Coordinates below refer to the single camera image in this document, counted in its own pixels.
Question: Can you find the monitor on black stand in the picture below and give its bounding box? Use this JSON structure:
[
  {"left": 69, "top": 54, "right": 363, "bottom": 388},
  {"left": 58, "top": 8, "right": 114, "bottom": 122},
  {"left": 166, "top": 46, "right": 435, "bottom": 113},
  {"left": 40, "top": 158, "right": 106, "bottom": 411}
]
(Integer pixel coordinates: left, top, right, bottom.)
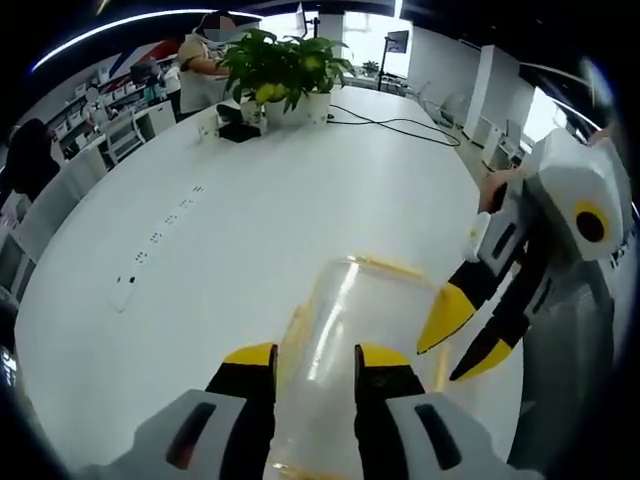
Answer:
[{"left": 379, "top": 29, "right": 411, "bottom": 92}]

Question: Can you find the black desktop device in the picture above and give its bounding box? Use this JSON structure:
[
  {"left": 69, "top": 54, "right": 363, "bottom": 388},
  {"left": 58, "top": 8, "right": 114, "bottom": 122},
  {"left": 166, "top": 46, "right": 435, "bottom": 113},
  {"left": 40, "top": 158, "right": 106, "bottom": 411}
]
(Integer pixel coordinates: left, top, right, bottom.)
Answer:
[{"left": 215, "top": 102, "right": 262, "bottom": 144}]

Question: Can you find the black tripod stand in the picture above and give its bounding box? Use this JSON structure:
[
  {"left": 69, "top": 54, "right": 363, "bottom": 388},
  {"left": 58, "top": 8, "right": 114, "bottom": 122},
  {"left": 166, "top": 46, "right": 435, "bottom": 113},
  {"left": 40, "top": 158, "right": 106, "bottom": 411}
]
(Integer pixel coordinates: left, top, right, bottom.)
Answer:
[{"left": 294, "top": 1, "right": 322, "bottom": 39}]

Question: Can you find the white desktop socket box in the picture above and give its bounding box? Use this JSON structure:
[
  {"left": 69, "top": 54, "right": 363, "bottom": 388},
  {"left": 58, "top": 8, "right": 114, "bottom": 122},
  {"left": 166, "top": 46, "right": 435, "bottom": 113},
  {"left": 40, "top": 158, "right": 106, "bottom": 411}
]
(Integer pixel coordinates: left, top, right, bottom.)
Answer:
[{"left": 196, "top": 115, "right": 220, "bottom": 142}]

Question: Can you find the black table cable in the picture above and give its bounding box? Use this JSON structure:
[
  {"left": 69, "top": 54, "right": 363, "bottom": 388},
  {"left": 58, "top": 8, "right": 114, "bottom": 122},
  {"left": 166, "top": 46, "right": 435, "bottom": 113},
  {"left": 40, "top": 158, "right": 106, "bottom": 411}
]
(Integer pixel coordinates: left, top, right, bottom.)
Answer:
[{"left": 326, "top": 103, "right": 462, "bottom": 149}]

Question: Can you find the clear plastic buckle container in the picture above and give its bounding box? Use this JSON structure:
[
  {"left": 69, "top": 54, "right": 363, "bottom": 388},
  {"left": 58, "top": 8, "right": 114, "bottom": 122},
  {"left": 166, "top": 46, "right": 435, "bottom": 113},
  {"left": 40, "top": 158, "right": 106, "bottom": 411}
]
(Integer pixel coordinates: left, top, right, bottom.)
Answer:
[{"left": 272, "top": 253, "right": 482, "bottom": 480}]

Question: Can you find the white office chair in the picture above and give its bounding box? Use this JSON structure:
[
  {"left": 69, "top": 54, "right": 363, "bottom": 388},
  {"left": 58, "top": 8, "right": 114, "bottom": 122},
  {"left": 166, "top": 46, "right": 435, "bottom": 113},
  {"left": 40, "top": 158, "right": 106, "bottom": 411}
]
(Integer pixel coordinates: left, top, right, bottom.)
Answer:
[{"left": 102, "top": 113, "right": 151, "bottom": 165}]

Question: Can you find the small yellow-green potted plant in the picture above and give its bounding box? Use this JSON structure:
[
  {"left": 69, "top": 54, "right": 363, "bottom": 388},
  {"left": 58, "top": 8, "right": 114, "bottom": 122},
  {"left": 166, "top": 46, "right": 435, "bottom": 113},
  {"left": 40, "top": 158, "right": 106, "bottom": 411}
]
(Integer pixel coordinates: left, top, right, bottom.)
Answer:
[{"left": 219, "top": 28, "right": 281, "bottom": 134}]

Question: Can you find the ceiling light strip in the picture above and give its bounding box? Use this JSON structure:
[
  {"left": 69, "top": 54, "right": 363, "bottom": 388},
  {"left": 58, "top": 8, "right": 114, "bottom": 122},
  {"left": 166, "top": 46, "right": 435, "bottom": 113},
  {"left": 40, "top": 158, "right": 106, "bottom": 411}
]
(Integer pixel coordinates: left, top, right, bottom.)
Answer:
[{"left": 28, "top": 8, "right": 262, "bottom": 72}]

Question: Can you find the person's right hand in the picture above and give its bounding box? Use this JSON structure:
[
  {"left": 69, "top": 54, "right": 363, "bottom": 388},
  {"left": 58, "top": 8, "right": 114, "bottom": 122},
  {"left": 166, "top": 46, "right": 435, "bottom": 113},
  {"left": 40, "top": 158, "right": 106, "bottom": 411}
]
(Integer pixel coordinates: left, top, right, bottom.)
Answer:
[{"left": 478, "top": 167, "right": 529, "bottom": 215}]

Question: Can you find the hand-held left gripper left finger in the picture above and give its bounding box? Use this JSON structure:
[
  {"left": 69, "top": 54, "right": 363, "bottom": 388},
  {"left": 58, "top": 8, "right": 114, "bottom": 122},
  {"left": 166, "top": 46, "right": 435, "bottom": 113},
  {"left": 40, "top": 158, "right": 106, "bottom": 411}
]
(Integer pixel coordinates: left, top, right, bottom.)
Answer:
[{"left": 82, "top": 342, "right": 279, "bottom": 480}]

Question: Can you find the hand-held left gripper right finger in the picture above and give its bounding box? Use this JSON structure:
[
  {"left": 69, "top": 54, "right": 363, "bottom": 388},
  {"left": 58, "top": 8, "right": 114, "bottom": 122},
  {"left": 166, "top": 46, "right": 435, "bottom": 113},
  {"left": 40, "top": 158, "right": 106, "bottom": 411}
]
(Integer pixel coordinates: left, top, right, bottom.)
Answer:
[{"left": 353, "top": 342, "right": 546, "bottom": 480}]

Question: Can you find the grey office chair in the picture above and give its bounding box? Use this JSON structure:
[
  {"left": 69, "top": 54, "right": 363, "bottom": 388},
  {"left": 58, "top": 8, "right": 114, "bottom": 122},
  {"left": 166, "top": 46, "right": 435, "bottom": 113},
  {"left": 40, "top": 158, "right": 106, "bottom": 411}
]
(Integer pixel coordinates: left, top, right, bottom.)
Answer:
[{"left": 509, "top": 257, "right": 617, "bottom": 449}]

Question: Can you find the white power strip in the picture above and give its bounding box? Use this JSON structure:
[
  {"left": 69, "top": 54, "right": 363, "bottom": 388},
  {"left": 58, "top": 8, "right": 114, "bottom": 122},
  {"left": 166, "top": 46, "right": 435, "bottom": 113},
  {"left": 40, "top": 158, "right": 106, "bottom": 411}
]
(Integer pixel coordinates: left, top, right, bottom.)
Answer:
[{"left": 110, "top": 183, "right": 207, "bottom": 315}]

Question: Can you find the large green potted plant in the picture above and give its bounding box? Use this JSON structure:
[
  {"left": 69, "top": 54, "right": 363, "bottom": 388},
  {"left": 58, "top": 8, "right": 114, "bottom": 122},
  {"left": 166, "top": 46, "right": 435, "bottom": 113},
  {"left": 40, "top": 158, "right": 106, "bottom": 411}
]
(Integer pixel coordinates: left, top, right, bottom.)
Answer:
[{"left": 234, "top": 35, "right": 357, "bottom": 127}]

